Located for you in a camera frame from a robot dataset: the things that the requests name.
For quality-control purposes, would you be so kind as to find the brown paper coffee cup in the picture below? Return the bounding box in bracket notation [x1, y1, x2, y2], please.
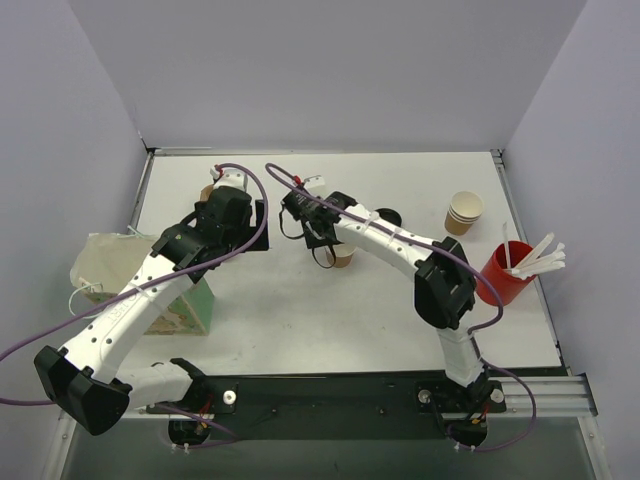
[325, 243, 356, 268]

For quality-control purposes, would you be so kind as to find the black plastic cup lid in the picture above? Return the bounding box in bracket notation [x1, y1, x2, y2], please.
[376, 208, 402, 227]

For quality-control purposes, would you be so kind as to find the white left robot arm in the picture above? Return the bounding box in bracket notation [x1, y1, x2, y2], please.
[34, 163, 268, 435]

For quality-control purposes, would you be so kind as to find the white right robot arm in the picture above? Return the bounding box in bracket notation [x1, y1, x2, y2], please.
[281, 190, 484, 388]

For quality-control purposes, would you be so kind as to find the green paper takeout bag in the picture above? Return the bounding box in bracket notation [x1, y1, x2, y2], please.
[70, 230, 215, 336]

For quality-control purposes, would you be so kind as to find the brown pulp cup carrier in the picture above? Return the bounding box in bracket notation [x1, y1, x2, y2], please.
[200, 184, 213, 202]

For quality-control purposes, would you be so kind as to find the stack of brown paper cups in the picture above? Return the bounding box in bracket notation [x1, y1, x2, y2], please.
[444, 191, 484, 235]

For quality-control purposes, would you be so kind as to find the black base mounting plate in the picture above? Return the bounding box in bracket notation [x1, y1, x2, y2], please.
[149, 371, 506, 443]

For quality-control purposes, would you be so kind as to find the red cylindrical straw holder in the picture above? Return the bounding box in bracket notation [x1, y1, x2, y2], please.
[481, 240, 534, 306]

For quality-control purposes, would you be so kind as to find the white wrapped straws bundle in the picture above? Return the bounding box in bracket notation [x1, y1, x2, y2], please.
[506, 233, 566, 280]

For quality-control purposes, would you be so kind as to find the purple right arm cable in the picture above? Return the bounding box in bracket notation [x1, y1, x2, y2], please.
[264, 162, 539, 454]

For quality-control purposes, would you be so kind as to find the aluminium front rail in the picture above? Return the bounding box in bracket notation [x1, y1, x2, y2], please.
[51, 364, 596, 431]

